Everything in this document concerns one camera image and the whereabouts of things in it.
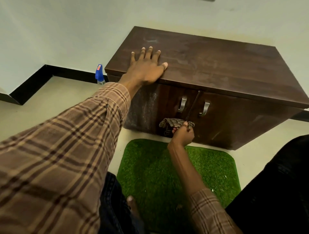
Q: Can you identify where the person's left hand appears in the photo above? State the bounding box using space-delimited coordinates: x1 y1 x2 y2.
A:
120 46 168 85

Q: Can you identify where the person's right hand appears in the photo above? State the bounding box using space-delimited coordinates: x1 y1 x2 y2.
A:
169 121 195 148

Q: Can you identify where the checked cleaning cloth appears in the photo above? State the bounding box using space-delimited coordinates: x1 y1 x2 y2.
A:
159 118 195 137

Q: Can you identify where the person's right forearm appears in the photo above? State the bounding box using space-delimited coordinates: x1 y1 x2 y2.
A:
167 142 242 234

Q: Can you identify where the person's left forearm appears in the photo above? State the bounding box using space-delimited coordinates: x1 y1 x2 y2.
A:
0 80 143 234

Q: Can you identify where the blue spray bottle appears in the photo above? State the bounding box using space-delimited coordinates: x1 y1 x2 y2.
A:
95 64 106 85

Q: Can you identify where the green artificial grass mat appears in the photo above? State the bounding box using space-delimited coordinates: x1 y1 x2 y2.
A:
117 139 241 234

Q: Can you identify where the dark brown wooden cabinet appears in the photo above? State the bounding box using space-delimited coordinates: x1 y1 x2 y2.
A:
104 26 309 150

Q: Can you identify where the person's bare foot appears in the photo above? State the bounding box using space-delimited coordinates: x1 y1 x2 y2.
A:
126 195 141 221

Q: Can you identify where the person's left leg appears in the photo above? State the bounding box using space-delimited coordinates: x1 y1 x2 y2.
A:
98 172 145 234

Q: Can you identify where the person's leg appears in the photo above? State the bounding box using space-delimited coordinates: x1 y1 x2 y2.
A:
98 172 145 234
225 135 309 234

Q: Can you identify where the black skirting board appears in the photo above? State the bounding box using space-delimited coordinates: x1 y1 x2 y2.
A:
0 64 109 106

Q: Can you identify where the person's right leg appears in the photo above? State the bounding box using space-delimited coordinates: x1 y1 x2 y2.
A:
225 135 309 234

